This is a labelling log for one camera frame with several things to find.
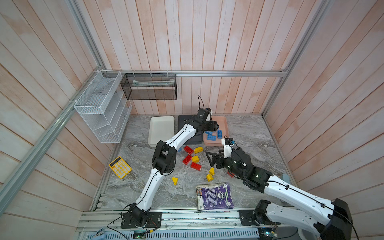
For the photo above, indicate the light blue device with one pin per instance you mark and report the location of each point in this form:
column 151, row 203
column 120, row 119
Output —
column 286, row 178

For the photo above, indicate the purple book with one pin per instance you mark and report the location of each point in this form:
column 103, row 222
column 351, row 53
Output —
column 214, row 197

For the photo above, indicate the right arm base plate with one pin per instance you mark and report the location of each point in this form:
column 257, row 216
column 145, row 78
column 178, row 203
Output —
column 254, row 218

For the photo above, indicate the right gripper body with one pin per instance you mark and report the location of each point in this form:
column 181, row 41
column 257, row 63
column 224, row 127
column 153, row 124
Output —
column 228, row 165

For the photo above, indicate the yellow sloped lego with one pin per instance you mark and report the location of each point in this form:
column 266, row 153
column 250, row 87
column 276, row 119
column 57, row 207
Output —
column 209, row 177
column 212, row 171
column 175, row 180

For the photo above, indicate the red lego brick low centre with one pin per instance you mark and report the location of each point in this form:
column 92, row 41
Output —
column 196, row 166

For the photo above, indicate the yellow curved lego brick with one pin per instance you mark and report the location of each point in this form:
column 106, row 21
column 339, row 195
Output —
column 198, row 150

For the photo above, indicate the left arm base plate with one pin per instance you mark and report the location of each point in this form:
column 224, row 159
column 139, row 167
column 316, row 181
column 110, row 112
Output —
column 141, row 220

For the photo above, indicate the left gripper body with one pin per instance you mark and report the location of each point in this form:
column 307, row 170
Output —
column 208, row 126

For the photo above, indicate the white plastic tray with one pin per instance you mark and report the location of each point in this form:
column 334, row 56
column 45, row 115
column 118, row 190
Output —
column 161, row 129

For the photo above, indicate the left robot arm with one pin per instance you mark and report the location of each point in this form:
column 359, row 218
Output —
column 164, row 161

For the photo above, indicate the yellow sloped lego centre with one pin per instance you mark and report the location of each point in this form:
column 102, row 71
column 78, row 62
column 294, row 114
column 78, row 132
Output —
column 212, row 171

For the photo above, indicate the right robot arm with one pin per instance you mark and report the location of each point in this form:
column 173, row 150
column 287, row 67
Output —
column 329, row 220

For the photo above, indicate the yellow sloped lego lower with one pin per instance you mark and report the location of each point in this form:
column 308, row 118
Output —
column 209, row 177

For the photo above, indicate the black wire mesh basket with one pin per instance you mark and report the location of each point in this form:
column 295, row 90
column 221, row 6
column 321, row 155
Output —
column 150, row 86

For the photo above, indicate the yellow lego brick centre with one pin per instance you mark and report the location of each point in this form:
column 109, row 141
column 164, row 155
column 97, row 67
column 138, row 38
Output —
column 195, row 159

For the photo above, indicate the yellow calculator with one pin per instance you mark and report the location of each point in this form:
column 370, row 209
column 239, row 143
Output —
column 120, row 167

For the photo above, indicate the pink plastic tray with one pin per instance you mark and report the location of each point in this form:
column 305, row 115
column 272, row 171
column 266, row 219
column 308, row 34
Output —
column 223, row 126

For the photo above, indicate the red lego brick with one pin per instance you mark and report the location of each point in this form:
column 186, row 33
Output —
column 187, row 160
column 189, row 150
column 230, row 174

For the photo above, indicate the white wire mesh shelf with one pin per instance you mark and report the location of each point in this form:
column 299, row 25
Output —
column 103, row 107

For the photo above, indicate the yellow sloped lego bottom left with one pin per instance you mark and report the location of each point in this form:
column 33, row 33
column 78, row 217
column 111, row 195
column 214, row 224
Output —
column 175, row 180

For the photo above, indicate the dark grey plastic tray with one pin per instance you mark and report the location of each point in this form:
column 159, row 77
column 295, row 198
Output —
column 187, row 131

